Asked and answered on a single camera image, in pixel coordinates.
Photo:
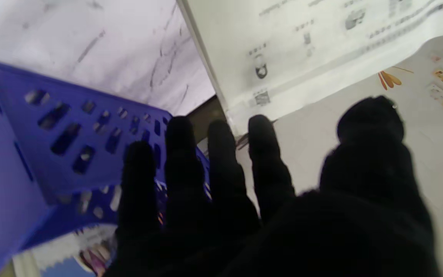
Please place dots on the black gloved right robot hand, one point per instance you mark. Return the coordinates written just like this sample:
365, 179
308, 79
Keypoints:
321, 231

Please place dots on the blue cover book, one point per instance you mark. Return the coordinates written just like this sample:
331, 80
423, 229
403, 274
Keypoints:
87, 259

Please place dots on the large illustrated picture book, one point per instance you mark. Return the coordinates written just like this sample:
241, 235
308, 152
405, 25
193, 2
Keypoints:
379, 134

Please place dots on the blue perforated plastic file rack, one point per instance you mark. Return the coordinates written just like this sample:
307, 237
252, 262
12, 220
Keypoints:
33, 154

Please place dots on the white printed paper sheet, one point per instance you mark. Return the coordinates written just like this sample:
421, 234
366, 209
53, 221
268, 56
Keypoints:
302, 46

